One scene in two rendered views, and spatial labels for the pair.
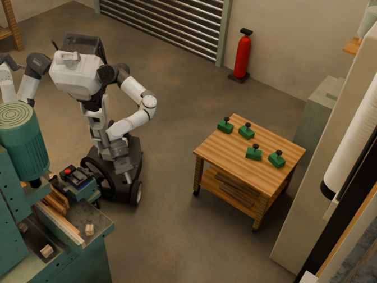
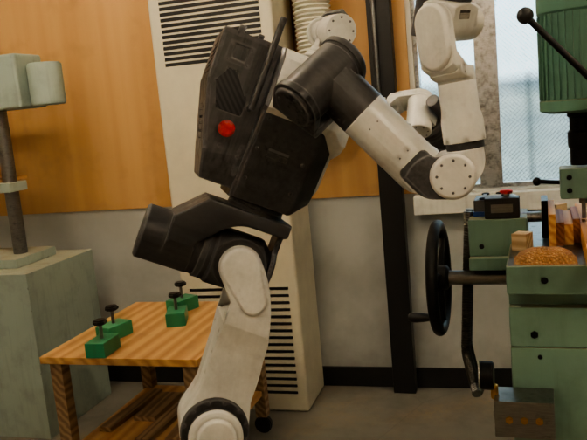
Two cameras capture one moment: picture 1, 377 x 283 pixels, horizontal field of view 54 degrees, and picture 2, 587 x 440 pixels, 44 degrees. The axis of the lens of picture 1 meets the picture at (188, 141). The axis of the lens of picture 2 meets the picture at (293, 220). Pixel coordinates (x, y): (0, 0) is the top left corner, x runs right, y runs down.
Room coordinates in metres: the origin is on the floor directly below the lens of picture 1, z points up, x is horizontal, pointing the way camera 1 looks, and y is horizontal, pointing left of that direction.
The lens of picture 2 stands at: (2.17, 2.09, 1.26)
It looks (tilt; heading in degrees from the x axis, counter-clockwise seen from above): 9 degrees down; 254
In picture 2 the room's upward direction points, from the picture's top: 5 degrees counter-clockwise
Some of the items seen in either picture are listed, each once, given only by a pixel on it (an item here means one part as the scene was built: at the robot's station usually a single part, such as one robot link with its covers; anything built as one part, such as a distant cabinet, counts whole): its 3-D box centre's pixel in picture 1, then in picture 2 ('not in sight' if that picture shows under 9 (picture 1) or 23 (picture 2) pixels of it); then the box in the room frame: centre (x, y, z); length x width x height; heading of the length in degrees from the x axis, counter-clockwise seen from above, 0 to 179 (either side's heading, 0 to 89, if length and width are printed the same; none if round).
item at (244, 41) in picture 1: (242, 55); not in sight; (3.67, -0.53, 0.30); 0.19 x 0.18 x 0.60; 147
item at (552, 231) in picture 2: (54, 192); (551, 223); (1.12, 0.66, 0.94); 0.21 x 0.01 x 0.08; 54
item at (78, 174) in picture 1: (76, 175); (496, 202); (1.20, 0.56, 0.99); 0.13 x 0.11 x 0.06; 54
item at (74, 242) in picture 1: (40, 211); not in sight; (1.01, 0.69, 0.93); 0.60 x 0.02 x 0.06; 54
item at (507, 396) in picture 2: not in sight; (523, 412); (1.33, 0.83, 0.58); 0.12 x 0.08 x 0.08; 144
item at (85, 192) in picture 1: (78, 185); (499, 231); (1.20, 0.56, 0.91); 0.15 x 0.14 x 0.09; 54
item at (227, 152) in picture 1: (245, 168); (168, 381); (1.95, -0.47, 0.32); 0.66 x 0.57 x 0.64; 56
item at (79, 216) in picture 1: (67, 200); (536, 249); (1.13, 0.61, 0.87); 0.61 x 0.30 x 0.06; 54
